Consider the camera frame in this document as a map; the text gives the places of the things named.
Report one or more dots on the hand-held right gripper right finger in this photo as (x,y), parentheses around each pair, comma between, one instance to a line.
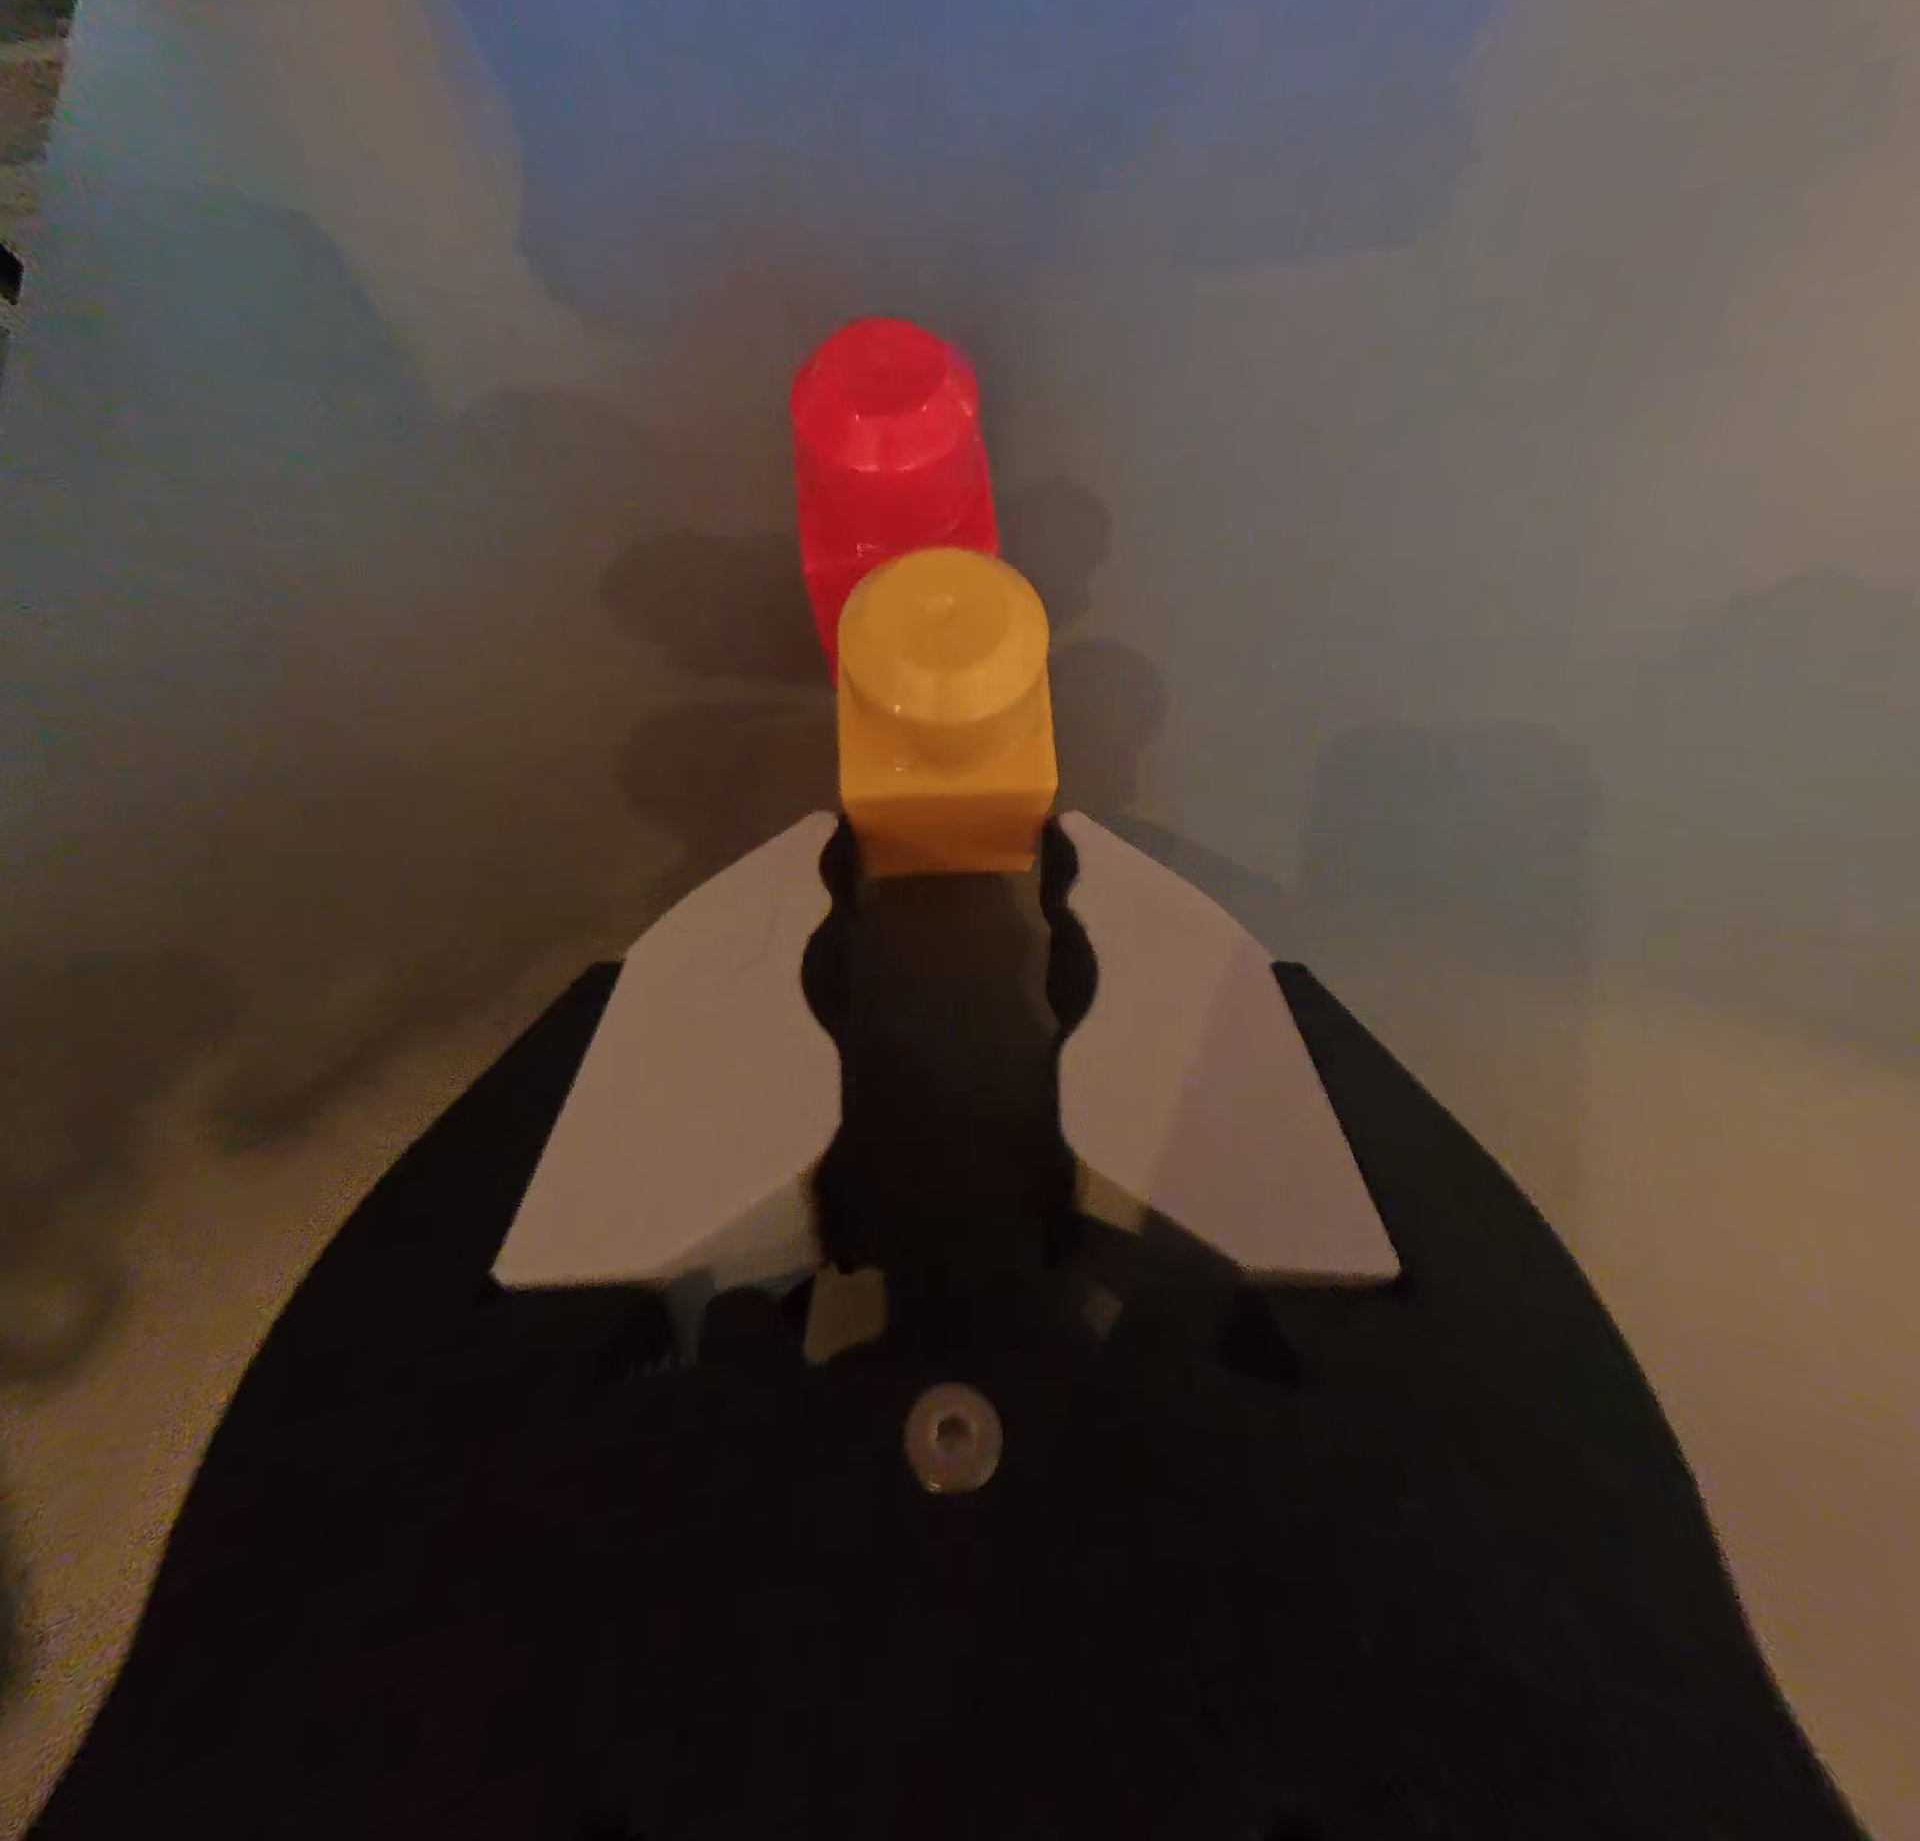
(1216,1106)

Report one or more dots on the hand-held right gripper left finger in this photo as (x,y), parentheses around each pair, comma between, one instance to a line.
(692,1106)

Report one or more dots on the yellow mega block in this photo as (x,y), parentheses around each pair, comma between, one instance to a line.
(946,762)

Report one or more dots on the red mega block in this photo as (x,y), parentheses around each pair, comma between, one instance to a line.
(887,446)

